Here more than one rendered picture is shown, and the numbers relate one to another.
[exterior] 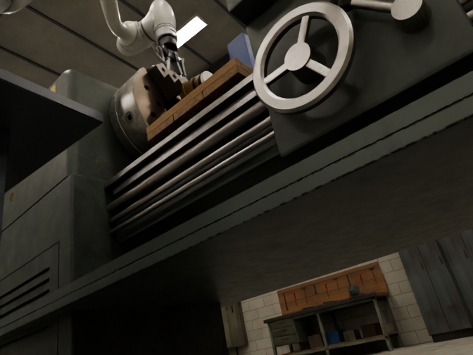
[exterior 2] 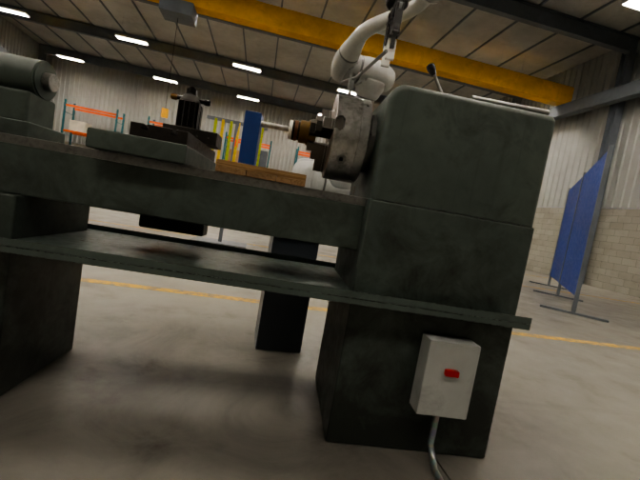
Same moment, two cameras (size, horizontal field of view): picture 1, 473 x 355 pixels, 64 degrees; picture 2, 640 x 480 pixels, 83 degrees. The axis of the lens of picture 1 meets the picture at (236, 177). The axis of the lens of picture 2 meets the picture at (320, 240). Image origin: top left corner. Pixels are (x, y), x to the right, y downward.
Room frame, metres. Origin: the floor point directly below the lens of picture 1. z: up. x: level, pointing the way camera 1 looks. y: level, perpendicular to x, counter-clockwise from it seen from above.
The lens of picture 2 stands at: (2.02, -0.80, 0.79)
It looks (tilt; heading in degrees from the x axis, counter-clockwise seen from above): 4 degrees down; 137
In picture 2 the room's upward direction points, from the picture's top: 10 degrees clockwise
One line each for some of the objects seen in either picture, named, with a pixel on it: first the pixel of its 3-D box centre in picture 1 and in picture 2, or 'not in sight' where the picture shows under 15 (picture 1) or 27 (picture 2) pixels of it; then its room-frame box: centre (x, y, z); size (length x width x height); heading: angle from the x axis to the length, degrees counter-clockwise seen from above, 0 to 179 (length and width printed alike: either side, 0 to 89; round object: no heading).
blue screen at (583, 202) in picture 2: not in sight; (570, 234); (0.20, 7.18, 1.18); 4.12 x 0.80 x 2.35; 109
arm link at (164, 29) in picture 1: (166, 36); not in sight; (1.16, 0.17, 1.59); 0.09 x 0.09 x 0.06
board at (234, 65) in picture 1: (239, 127); (264, 177); (0.83, -0.03, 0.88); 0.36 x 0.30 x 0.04; 143
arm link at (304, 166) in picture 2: not in sight; (306, 177); (0.42, 0.50, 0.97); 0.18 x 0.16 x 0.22; 64
